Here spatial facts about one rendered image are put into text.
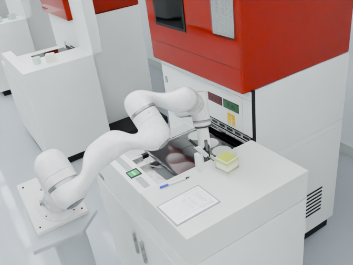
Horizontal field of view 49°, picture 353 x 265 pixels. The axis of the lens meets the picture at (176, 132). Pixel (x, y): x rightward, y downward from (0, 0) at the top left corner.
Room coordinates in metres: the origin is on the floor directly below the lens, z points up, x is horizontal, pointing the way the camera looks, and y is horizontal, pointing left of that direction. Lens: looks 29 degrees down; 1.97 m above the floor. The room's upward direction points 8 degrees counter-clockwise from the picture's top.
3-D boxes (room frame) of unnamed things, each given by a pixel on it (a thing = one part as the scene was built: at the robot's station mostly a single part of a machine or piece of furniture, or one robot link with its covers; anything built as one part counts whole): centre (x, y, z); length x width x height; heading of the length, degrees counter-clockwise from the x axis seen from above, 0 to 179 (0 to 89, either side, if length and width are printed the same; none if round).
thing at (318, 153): (2.16, -0.47, 0.41); 0.82 x 0.70 x 0.82; 29
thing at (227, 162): (1.41, -0.20, 1.00); 0.07 x 0.07 x 0.07; 38
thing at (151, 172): (1.57, 0.15, 0.87); 0.36 x 0.08 x 0.03; 29
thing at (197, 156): (1.45, -0.09, 1.03); 0.06 x 0.04 x 0.13; 119
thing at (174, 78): (1.99, -0.17, 1.02); 0.81 x 0.03 x 0.40; 29
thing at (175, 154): (1.71, -0.07, 0.90); 0.34 x 0.34 x 0.01; 29
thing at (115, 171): (1.59, 0.28, 0.89); 0.55 x 0.09 x 0.14; 29
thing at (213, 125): (1.83, -0.24, 0.89); 0.44 x 0.02 x 0.10; 29
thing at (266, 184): (1.33, -0.17, 0.89); 0.62 x 0.35 x 0.14; 119
